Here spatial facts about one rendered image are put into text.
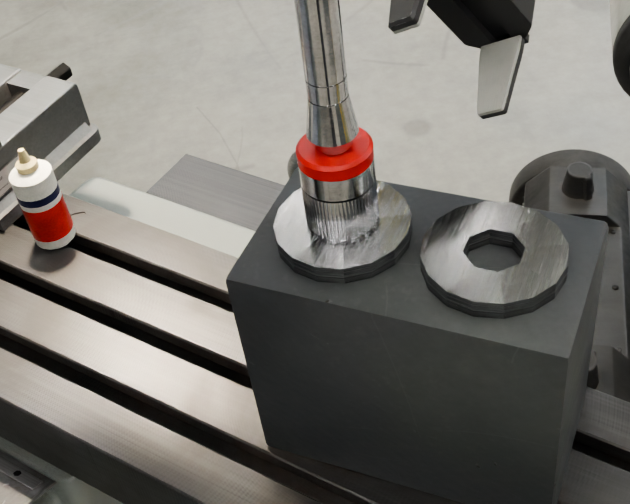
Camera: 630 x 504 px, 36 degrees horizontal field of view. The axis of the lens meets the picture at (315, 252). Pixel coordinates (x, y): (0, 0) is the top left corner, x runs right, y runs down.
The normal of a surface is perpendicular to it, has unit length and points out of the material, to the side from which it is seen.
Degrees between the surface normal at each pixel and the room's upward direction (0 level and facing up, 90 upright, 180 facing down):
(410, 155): 0
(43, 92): 0
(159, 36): 0
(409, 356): 90
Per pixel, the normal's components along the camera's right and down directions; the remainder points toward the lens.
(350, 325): -0.38, 0.67
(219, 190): -0.11, -0.71
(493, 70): -0.64, -0.42
